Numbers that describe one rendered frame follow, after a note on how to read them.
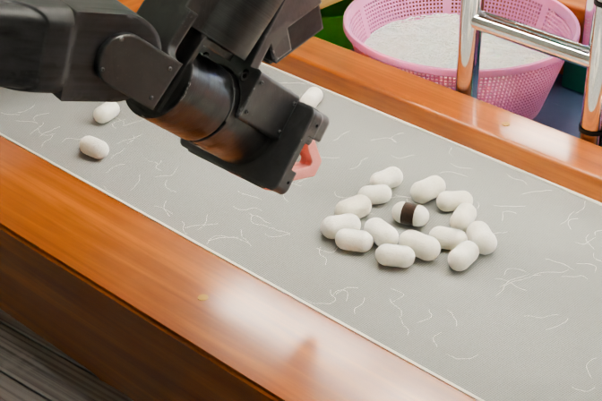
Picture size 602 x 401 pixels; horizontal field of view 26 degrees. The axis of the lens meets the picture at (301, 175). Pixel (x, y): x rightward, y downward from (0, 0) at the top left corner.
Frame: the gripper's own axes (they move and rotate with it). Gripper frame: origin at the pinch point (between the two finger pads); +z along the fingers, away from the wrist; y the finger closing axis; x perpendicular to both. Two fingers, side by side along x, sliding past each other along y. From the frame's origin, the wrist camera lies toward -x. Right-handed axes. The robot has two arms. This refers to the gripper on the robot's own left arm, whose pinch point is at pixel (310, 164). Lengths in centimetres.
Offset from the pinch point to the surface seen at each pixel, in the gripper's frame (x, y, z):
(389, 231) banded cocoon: 1.7, -1.4, 12.5
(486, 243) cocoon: -1.0, -8.2, 16.4
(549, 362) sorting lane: 5.4, -20.3, 11.2
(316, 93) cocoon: -8.1, 21.4, 24.5
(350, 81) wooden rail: -11.0, 20.1, 27.0
